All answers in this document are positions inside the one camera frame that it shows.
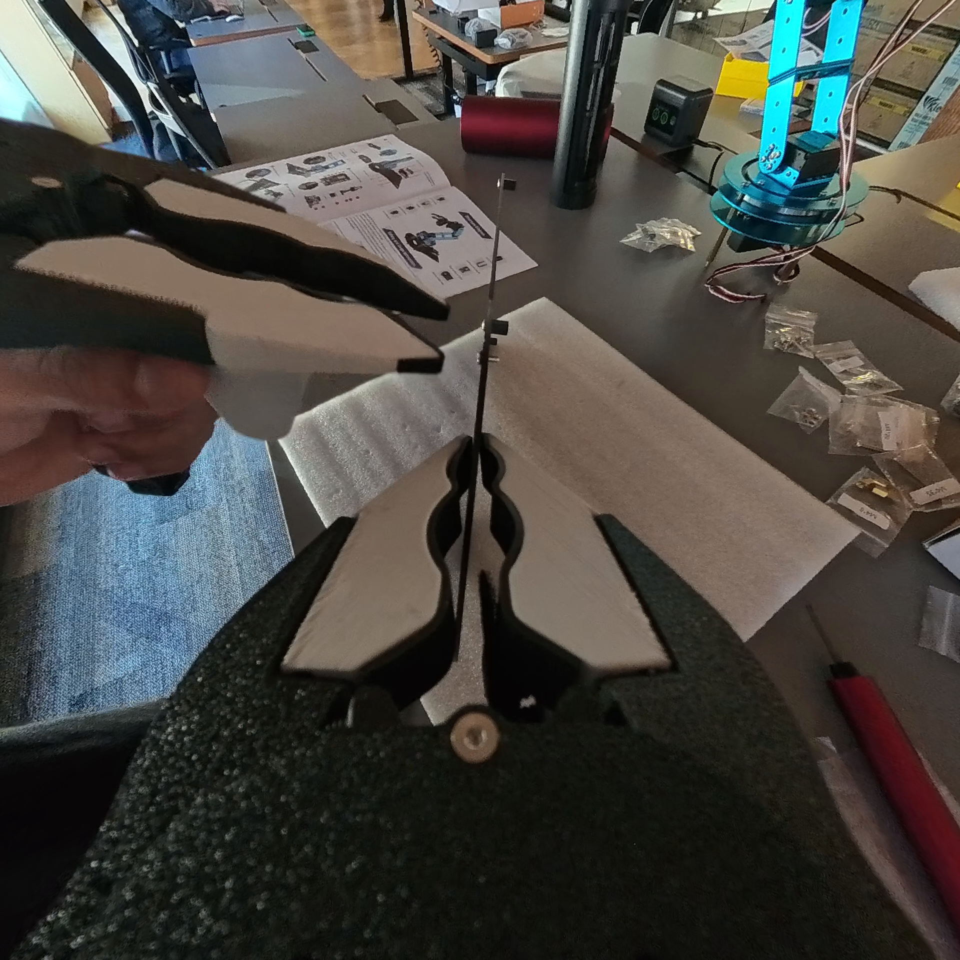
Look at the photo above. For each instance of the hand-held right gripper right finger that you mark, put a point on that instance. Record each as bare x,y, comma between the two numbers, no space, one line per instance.
585,592

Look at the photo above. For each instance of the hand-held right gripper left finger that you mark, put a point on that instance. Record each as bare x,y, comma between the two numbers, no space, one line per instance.
367,585

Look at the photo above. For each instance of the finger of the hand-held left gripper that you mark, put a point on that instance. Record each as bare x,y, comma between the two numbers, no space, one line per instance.
225,315
247,232

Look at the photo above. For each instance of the blue toy robot arm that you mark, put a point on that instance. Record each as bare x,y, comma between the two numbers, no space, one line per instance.
750,210

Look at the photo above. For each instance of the light grey neighbouring desk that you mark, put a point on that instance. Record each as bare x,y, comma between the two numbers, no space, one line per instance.
270,71
307,129

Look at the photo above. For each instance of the dark grey desk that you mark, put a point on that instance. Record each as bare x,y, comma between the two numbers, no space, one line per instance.
637,285

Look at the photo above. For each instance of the person's left hand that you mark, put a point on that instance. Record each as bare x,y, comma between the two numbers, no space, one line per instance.
90,420

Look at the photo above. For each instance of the white foam sheet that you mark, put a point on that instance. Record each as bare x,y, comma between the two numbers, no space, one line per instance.
637,465

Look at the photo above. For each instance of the black office chair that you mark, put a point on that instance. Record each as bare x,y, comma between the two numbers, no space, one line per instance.
165,97

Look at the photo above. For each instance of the open instruction booklet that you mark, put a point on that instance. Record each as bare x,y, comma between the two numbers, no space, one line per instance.
420,217

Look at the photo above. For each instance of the dark red metal cylinder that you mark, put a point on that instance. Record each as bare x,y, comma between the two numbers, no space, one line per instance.
510,126

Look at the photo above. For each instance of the small bag with silver nuts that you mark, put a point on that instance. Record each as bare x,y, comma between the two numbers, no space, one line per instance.
802,401

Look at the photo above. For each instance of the wooden table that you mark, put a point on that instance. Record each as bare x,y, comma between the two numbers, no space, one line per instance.
480,52

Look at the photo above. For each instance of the small bag with brass parts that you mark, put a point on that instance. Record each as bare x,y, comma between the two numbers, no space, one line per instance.
868,514

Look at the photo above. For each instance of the small clear parts bag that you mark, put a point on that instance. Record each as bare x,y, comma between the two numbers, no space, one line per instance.
950,394
919,480
881,424
855,369
789,330

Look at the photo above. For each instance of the small grey labelled bag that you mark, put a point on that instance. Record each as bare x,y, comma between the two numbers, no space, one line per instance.
941,619

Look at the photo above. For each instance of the tall black cylinder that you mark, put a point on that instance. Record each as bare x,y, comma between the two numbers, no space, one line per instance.
585,112

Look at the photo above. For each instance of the small bag with black parts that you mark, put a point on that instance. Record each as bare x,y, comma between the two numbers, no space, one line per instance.
660,235

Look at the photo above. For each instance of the person's black clothing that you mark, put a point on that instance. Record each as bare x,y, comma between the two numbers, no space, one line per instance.
52,825

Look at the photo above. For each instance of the small black box device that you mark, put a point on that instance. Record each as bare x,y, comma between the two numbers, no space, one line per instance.
679,112

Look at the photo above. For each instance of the small white foam piece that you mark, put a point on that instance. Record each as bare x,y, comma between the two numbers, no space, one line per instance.
937,296

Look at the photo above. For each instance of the yellow box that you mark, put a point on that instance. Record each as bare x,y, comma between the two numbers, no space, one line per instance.
742,79

